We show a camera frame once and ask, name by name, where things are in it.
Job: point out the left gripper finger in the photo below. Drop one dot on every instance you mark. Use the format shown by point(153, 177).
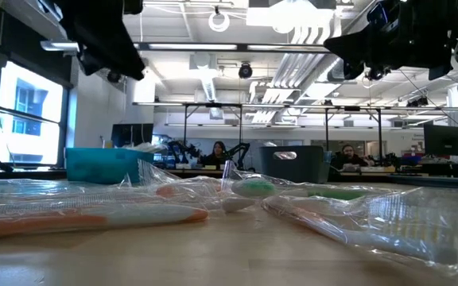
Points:
point(102, 63)
point(129, 55)

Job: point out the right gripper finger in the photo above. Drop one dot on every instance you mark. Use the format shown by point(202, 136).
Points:
point(355, 67)
point(352, 45)

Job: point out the green toothbrush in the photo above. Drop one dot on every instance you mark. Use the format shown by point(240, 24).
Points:
point(257, 188)
point(145, 147)

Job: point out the teal plastic lid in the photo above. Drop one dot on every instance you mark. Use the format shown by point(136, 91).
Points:
point(22, 190)

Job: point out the background black robot arm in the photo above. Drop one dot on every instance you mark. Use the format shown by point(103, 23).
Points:
point(183, 151)
point(390, 159)
point(239, 150)

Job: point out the black monitor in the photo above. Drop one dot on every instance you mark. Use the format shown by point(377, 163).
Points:
point(445, 139)
point(131, 135)

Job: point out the person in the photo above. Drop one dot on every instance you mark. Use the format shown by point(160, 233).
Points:
point(348, 157)
point(216, 153)

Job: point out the teal plastic bin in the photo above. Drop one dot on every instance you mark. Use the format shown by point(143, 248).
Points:
point(105, 167)

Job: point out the blue background crate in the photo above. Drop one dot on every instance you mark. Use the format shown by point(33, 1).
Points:
point(410, 160)

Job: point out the dark grey plastic bin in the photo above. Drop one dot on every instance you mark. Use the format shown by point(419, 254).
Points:
point(292, 171)

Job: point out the background dark table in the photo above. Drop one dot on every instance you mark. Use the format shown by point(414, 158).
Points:
point(431, 171)

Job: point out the black round ceiling camera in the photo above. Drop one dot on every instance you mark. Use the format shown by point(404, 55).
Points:
point(245, 71)
point(113, 76)

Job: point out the black ceiling track camera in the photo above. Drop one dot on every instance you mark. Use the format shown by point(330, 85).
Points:
point(376, 74)

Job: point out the black rig frame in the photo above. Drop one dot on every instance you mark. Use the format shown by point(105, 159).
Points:
point(327, 127)
point(213, 105)

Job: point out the black rail-mounted camera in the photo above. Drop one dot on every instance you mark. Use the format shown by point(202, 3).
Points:
point(418, 102)

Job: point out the black window frame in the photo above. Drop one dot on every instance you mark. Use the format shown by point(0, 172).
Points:
point(67, 131)

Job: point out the silver ceiling duct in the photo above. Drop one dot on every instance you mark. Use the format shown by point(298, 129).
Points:
point(210, 89)

